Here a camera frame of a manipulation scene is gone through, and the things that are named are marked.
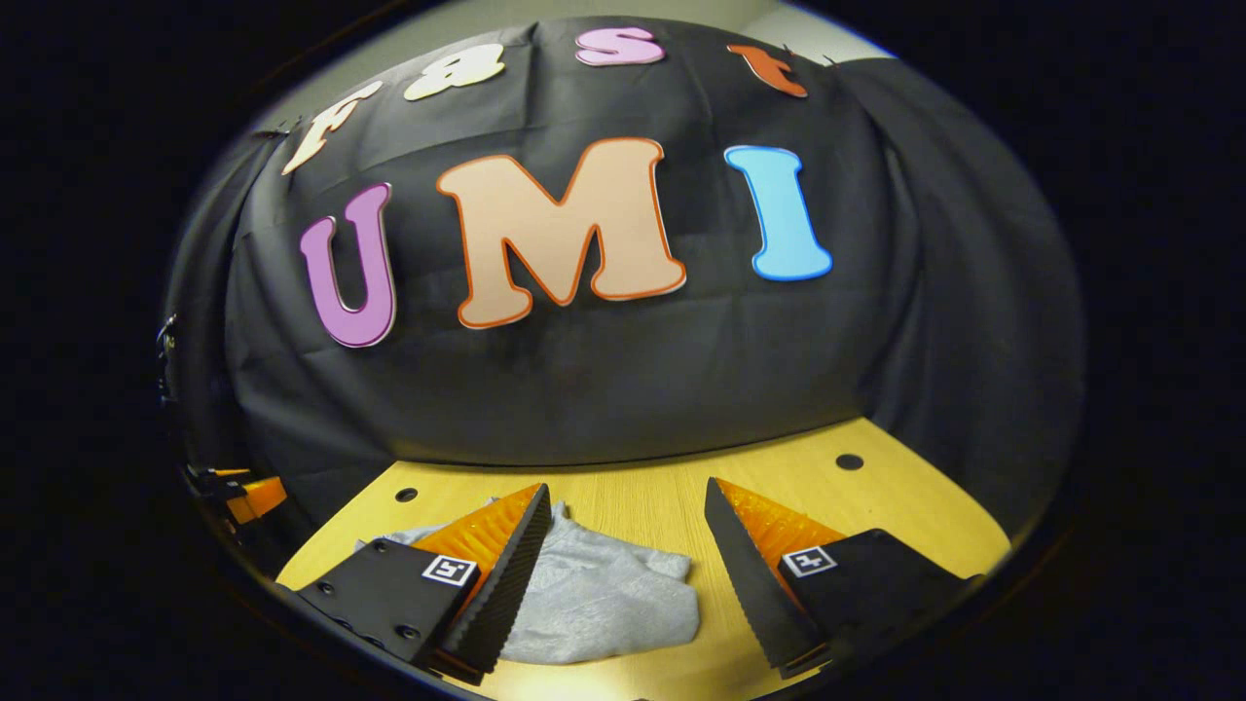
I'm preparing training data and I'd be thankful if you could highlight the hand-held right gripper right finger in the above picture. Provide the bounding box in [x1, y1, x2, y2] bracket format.
[703, 476, 984, 681]

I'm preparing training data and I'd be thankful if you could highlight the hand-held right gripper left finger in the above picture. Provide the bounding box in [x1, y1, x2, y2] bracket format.
[297, 482, 554, 686]

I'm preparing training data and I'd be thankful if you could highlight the grey zip-neck sweatshirt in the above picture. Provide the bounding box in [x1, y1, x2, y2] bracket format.
[355, 497, 702, 666]

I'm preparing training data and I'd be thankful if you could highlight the black backdrop cloth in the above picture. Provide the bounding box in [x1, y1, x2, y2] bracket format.
[161, 15, 1086, 585]

